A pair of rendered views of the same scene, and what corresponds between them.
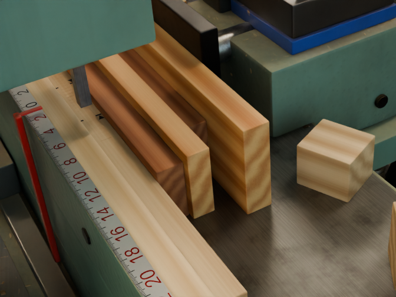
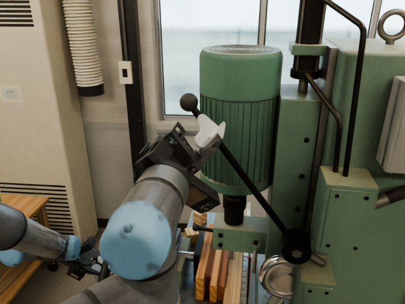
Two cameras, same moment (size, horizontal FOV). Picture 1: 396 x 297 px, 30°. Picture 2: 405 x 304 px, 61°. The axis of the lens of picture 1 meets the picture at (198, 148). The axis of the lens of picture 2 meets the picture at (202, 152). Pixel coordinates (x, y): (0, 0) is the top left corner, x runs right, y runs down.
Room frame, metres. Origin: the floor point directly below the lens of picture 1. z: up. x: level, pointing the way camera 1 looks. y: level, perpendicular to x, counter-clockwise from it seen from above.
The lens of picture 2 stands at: (1.13, 0.43, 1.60)
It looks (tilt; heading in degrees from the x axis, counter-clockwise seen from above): 24 degrees down; 214
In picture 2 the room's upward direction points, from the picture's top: straight up
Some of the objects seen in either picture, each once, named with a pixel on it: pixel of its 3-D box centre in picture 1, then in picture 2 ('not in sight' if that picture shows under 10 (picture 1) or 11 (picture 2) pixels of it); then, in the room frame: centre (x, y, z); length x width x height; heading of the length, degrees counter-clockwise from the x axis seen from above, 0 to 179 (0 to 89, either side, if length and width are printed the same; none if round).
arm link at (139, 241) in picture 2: not in sight; (144, 228); (0.88, 0.18, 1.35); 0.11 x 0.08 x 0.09; 25
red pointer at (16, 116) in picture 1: (48, 188); (246, 277); (0.44, 0.12, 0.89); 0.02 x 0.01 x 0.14; 115
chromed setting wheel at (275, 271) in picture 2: not in sight; (285, 276); (0.51, 0.25, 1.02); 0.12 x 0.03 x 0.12; 115
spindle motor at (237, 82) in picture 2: not in sight; (238, 119); (0.46, 0.08, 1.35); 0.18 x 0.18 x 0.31
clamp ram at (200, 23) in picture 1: (218, 47); (188, 256); (0.52, -0.02, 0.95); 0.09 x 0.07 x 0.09; 25
